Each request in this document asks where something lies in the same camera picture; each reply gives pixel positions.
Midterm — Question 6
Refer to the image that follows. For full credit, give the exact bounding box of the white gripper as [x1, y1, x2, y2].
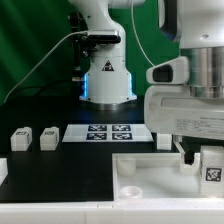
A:
[144, 85, 224, 165]

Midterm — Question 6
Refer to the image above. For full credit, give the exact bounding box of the white square tabletop tray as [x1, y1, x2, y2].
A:
[112, 153, 224, 200]

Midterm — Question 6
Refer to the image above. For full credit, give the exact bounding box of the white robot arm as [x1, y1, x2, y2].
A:
[68, 0, 224, 141]

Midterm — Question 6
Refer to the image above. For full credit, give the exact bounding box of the white marker sheet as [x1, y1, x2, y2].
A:
[63, 124, 153, 142]

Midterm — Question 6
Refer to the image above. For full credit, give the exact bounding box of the white left obstacle block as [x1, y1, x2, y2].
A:
[0, 158, 8, 185]

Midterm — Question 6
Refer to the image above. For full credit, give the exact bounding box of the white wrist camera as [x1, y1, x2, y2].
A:
[146, 56, 190, 85]

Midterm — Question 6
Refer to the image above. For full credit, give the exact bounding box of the white front rail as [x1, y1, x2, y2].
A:
[0, 198, 224, 224]

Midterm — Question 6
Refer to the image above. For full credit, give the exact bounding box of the black camera on stand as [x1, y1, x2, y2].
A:
[68, 12, 86, 102]

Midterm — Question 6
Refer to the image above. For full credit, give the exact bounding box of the black cable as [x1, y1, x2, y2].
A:
[6, 79, 81, 101]

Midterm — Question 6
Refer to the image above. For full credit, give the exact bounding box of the white cable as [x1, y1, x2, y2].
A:
[3, 30, 90, 105]

